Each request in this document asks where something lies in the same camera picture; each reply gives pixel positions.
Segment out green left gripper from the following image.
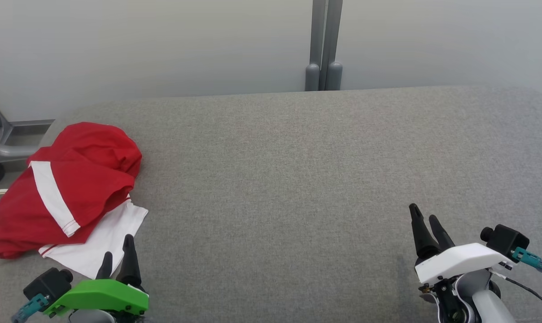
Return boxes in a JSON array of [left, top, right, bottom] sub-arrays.
[[44, 234, 149, 317]]

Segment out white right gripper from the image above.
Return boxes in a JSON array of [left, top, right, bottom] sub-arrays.
[[408, 203, 514, 286]]

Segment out red shirt with white sleeves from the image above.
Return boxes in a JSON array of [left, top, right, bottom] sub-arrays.
[[29, 122, 149, 279]]

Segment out red shorts with white stripes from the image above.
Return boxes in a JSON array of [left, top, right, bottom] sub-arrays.
[[0, 158, 136, 259]]

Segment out teal left camera connector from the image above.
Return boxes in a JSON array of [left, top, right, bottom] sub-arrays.
[[11, 293, 50, 323]]

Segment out teal camera connector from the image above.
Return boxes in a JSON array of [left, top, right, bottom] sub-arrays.
[[11, 293, 50, 323], [511, 247, 542, 275]]

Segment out teal right camera connector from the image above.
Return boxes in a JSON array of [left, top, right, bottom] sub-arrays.
[[511, 247, 542, 275]]

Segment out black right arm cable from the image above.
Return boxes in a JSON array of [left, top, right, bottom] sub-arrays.
[[504, 267, 542, 311]]

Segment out grey metal frame with caster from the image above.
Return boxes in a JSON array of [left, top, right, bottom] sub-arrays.
[[0, 90, 56, 184]]

